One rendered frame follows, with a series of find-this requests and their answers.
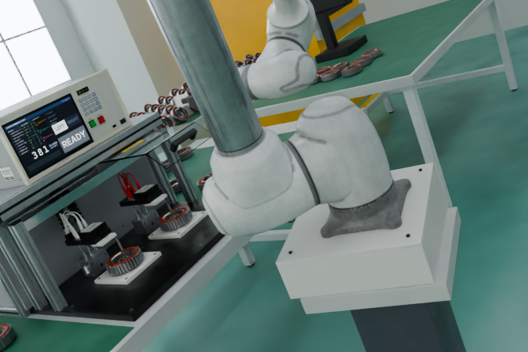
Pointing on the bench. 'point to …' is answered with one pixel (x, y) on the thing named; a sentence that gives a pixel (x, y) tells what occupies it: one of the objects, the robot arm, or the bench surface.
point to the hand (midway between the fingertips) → (185, 99)
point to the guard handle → (183, 139)
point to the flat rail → (76, 193)
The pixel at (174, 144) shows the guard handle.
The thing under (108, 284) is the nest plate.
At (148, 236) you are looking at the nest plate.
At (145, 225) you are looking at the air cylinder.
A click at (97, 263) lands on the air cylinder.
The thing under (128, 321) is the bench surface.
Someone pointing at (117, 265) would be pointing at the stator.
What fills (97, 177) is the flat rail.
